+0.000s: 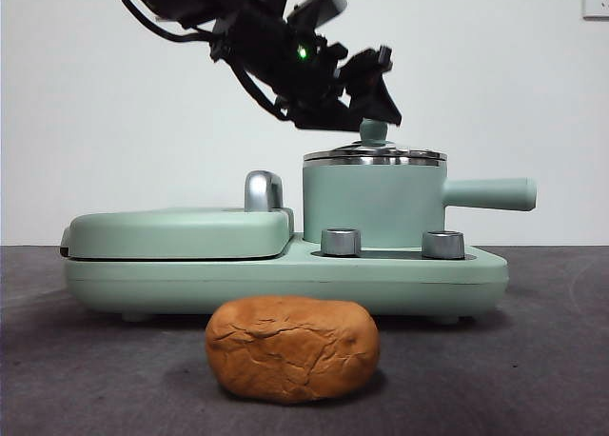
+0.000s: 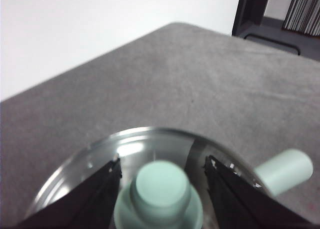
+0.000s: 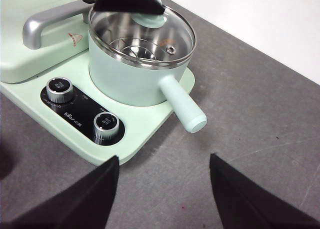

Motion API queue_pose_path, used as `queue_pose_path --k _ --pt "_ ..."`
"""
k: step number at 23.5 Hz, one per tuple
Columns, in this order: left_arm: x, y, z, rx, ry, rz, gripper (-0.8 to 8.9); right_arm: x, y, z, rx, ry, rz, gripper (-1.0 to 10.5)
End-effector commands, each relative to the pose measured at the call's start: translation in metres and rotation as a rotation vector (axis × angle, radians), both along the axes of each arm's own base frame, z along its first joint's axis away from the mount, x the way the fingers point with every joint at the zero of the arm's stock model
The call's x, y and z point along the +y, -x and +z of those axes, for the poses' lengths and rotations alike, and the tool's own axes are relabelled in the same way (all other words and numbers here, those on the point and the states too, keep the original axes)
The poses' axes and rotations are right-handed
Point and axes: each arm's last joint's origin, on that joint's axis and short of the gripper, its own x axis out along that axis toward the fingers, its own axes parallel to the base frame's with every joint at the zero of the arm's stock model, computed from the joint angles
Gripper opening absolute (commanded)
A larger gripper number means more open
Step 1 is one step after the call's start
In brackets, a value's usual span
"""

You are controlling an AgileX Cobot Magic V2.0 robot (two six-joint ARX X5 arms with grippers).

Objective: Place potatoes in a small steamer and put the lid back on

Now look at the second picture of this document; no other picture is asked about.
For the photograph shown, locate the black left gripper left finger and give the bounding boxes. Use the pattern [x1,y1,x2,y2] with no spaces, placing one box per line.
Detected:
[14,157,123,229]

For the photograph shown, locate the glass lid with green knob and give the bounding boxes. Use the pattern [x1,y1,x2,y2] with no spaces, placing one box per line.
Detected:
[23,126,274,229]

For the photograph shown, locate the mint green pot with handle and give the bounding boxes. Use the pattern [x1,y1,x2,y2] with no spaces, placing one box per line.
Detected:
[253,148,314,196]

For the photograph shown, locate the black furniture frame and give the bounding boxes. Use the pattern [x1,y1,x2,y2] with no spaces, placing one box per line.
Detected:
[231,0,320,59]

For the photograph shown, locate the striped slatted panel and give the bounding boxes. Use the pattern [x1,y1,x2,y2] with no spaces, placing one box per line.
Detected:
[281,0,320,38]

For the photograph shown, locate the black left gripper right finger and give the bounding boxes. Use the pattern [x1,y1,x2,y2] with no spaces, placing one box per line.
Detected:
[203,155,320,229]

